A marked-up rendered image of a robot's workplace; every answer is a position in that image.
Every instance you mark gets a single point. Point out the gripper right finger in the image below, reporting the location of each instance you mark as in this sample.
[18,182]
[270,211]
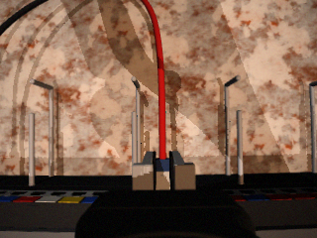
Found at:
[181,174]

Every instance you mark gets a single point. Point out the dark grey metal rack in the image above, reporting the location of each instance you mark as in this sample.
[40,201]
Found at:
[282,205]

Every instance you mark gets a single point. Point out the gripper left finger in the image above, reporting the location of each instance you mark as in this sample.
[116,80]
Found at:
[144,174]

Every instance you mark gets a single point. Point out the red patch cord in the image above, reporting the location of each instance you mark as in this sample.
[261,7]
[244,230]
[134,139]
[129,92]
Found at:
[161,86]

